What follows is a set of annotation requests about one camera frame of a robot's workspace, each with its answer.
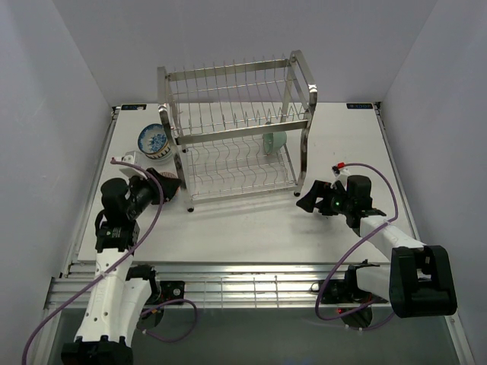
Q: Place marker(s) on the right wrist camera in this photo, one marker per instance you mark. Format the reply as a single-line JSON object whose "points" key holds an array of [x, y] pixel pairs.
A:
{"points": [[341, 173]]}

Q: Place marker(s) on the pale green bowl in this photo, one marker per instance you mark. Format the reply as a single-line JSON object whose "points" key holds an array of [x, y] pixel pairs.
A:
{"points": [[273, 142]]}

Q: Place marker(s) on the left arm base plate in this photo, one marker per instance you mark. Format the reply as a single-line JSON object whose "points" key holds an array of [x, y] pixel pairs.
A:
{"points": [[169, 290]]}

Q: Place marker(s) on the stainless steel dish rack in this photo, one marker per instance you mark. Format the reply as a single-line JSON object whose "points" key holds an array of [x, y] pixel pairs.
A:
{"points": [[215, 117]]}

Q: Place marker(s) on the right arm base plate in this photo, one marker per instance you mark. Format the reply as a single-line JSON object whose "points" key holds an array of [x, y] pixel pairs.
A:
{"points": [[346, 290]]}

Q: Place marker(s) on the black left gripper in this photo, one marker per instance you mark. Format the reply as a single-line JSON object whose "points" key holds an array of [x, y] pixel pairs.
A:
{"points": [[167, 186]]}

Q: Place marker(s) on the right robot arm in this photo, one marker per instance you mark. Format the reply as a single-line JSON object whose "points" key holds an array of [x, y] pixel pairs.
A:
{"points": [[416, 282]]}

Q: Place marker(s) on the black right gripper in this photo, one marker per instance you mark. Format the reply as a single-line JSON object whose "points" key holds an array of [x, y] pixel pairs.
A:
{"points": [[319, 189]]}

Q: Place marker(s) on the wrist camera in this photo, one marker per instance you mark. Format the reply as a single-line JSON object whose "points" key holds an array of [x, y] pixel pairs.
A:
{"points": [[341, 173], [130, 158]]}

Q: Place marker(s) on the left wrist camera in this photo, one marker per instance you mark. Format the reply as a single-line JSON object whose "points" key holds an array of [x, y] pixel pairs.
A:
{"points": [[130, 158]]}

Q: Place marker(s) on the red blue zigzag bowl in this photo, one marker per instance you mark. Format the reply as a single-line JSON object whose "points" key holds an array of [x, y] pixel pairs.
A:
{"points": [[170, 184]]}

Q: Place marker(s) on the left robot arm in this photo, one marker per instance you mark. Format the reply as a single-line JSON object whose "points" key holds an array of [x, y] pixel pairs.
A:
{"points": [[105, 334]]}

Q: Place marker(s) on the blue patterned white bowl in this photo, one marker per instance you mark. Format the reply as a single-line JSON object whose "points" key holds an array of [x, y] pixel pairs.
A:
{"points": [[152, 139]]}

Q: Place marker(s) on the aluminium frame rail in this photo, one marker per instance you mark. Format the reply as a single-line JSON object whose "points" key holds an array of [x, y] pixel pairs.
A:
{"points": [[217, 286]]}

